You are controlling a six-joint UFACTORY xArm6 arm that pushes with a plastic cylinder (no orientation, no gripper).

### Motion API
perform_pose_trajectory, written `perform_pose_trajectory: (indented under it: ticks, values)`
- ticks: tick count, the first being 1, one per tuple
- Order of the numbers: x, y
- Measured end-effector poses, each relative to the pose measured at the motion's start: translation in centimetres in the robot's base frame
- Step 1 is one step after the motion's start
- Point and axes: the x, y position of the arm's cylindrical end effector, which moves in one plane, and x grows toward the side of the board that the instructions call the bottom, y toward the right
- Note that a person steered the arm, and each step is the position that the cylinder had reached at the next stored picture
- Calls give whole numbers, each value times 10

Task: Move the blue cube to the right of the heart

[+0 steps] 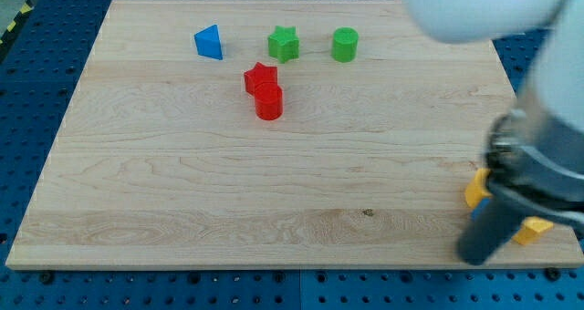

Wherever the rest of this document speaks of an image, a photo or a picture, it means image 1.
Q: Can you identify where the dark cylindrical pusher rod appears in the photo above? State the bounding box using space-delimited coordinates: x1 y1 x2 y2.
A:
456 195 525 265

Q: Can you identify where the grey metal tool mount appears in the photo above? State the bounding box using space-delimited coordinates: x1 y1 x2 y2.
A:
483 78 583 237

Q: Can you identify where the blue cube block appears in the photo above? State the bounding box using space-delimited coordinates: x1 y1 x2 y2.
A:
470 198 490 221

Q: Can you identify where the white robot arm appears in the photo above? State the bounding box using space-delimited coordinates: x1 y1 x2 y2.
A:
404 0 583 265

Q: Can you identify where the yellow heart block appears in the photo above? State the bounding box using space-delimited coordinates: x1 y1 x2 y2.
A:
464 168 492 209

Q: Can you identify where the yellow pentagon block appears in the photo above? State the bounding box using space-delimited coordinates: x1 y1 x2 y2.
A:
512 217 554 245

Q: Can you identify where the green cylinder block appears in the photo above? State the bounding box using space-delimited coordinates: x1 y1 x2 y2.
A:
331 26 359 63

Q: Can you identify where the wooden board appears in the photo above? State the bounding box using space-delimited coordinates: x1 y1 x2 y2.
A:
5 0 584 272

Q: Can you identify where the red cylinder block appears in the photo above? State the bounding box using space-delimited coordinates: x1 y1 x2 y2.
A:
254 83 283 120

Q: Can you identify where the green star block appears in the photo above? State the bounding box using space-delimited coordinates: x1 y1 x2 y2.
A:
267 26 299 63

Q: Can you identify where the red star block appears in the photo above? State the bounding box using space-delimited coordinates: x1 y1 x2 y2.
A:
244 62 278 96

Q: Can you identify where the blue triangular prism block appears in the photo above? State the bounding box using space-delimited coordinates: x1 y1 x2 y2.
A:
193 25 223 60

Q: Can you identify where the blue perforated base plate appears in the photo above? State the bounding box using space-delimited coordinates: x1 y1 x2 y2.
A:
1 0 583 309

